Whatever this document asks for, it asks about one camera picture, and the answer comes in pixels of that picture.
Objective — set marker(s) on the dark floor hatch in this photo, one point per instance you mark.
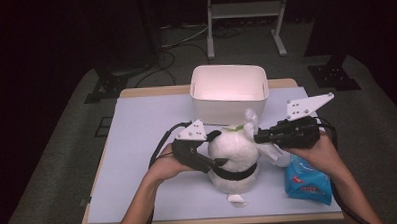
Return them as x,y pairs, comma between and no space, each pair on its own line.
103,127

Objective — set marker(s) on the blue wet wipes pack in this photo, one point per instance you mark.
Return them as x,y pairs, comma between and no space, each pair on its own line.
309,188

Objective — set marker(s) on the white metal stand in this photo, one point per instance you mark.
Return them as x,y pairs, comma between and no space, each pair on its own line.
244,9

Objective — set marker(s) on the black stand base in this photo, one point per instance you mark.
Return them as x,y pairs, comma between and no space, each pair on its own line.
109,86
333,77

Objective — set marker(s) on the white plastic storage box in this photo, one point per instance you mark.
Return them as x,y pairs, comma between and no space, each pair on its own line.
229,111

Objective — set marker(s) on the panda plush toy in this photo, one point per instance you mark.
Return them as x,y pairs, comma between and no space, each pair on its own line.
232,147

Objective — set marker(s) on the wooden table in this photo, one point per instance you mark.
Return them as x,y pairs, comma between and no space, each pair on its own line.
152,91

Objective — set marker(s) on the person's left hand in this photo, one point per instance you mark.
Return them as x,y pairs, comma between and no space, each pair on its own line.
163,168

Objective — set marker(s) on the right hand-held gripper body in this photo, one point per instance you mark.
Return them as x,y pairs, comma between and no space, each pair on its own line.
297,133

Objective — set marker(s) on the white wet wipe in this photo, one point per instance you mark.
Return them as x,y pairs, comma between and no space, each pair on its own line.
251,123

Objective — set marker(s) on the person's right hand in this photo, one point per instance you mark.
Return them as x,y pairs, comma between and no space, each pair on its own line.
321,157

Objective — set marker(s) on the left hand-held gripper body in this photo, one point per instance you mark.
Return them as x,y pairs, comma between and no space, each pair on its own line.
188,152

